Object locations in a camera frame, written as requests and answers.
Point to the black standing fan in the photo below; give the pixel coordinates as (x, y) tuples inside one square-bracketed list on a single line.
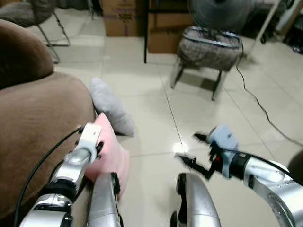
[(222, 12)]

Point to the black metal table leg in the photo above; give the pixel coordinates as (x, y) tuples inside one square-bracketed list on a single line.
[(146, 33)]

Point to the grey chair with metal frame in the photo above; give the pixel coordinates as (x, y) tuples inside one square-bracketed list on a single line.
[(26, 12)]

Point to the dark brown armchair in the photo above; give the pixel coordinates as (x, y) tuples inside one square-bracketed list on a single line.
[(296, 168)]

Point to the grey pillow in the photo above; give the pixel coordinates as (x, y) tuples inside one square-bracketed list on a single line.
[(110, 106)]

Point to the metal chair with patterned cushion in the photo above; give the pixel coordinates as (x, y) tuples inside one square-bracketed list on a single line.
[(208, 49)]

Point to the silver left robot leg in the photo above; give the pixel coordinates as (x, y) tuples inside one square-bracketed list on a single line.
[(104, 203)]

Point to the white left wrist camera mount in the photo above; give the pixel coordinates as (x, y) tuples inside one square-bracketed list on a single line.
[(89, 137)]

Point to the white leaning pole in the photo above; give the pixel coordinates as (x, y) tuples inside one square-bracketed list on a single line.
[(265, 26)]

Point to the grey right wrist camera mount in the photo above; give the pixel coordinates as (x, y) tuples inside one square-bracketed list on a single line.
[(225, 137)]

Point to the small printed cardboard box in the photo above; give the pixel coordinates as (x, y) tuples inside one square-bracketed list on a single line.
[(123, 19)]

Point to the brown fabric sofa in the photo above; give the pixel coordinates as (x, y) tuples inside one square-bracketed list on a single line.
[(33, 113)]

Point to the silver robot leg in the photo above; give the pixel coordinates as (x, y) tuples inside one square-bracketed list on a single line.
[(196, 203), (104, 203)]

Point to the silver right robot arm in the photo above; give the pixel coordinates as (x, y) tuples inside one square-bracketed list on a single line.
[(267, 177)]

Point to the silver right robot leg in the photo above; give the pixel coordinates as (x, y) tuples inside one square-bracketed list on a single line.
[(196, 203)]

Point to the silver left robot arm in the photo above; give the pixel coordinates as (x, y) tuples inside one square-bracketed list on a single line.
[(71, 168)]

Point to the black plastic crate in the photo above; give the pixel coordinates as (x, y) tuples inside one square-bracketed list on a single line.
[(298, 35)]

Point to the pink pillow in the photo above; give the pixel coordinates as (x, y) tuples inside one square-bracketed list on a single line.
[(113, 158)]

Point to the large plain cardboard box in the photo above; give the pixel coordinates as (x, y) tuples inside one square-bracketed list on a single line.
[(165, 35)]

